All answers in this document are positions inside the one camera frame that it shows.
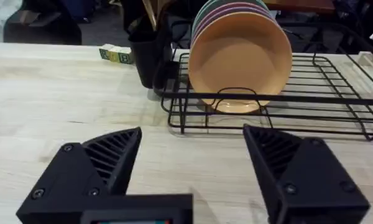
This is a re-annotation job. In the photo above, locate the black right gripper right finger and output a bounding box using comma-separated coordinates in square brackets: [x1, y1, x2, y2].
[242, 124, 371, 224]

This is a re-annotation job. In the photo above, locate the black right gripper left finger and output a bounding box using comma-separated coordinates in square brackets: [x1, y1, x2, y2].
[16, 126, 143, 224]

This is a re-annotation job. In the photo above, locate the pink plate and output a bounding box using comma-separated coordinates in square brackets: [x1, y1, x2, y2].
[190, 2, 279, 47]

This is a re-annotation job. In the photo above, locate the green plate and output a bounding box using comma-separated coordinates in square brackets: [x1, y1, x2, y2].
[191, 0, 270, 35]

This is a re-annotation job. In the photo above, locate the heap of toy blocks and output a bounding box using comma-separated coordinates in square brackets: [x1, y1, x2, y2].
[98, 43, 134, 65]

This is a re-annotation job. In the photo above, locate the black utensil holder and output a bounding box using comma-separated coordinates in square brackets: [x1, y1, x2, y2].
[127, 27, 175, 91]

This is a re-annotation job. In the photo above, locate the black office chair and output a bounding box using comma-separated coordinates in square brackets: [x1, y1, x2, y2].
[2, 0, 83, 46]

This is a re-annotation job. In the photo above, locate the wooden utensil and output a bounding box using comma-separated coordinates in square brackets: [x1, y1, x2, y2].
[142, 0, 159, 31]

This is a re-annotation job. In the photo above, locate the white garment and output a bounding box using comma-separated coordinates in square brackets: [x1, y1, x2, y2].
[0, 0, 23, 43]

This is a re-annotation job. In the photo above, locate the black wire dish rack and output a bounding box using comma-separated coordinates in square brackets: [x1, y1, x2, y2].
[160, 21, 373, 142]

